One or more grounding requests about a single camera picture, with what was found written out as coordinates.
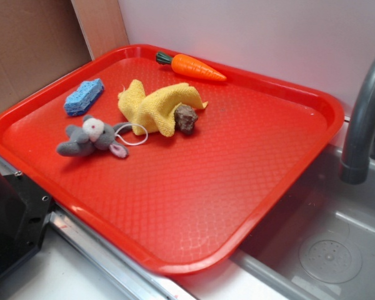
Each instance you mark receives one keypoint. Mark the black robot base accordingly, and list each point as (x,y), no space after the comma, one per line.
(24,213)

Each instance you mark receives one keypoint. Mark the blue sponge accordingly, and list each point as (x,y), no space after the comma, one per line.
(81,100)

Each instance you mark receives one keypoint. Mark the red plastic tray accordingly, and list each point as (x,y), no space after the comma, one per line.
(179,204)

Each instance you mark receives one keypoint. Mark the brown rock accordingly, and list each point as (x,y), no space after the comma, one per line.
(185,119)

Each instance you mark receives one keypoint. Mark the yellow cloth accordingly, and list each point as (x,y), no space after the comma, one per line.
(155,112)

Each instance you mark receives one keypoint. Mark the orange toy carrot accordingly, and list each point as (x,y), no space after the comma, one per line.
(188,66)

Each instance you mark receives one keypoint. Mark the grey plush mouse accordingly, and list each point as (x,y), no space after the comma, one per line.
(94,135)

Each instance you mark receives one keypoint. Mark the grey toy sink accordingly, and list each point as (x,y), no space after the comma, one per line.
(318,242)

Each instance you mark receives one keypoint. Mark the grey faucet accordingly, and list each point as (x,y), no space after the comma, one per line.
(359,144)

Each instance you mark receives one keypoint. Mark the brown cardboard panel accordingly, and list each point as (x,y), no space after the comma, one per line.
(40,42)

